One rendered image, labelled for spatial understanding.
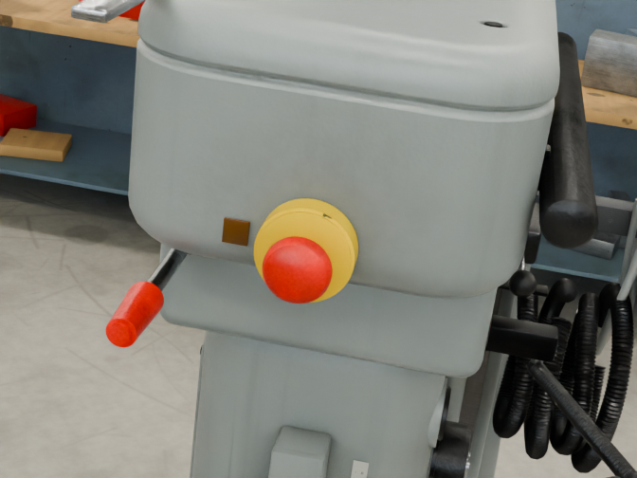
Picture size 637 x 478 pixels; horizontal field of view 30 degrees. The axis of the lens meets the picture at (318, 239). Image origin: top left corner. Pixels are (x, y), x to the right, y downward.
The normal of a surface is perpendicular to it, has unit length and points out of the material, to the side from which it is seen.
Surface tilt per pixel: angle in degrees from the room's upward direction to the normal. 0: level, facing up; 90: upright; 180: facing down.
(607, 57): 90
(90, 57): 90
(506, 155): 90
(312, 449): 0
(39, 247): 0
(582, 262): 0
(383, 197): 90
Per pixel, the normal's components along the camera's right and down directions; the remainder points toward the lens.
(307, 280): -0.08, 0.39
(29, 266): 0.12, -0.91
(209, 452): -0.75, 0.18
